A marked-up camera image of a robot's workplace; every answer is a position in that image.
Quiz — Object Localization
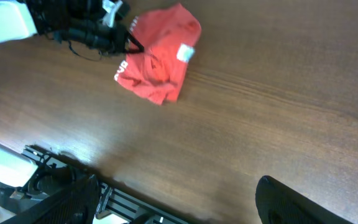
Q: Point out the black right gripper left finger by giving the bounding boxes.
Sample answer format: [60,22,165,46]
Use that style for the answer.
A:
[1,175,100,224]

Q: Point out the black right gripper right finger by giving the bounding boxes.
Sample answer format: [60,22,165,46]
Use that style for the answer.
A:
[255,175,351,224]

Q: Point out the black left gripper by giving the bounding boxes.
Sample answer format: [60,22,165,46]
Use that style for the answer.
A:
[26,0,144,56]

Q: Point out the red soccer t-shirt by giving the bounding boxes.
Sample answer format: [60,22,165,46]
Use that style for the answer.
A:
[114,3,201,105]

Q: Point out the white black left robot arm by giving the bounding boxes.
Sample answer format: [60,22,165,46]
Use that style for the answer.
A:
[0,0,144,56]

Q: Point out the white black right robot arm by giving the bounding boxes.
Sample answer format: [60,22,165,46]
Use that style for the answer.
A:
[0,144,196,224]

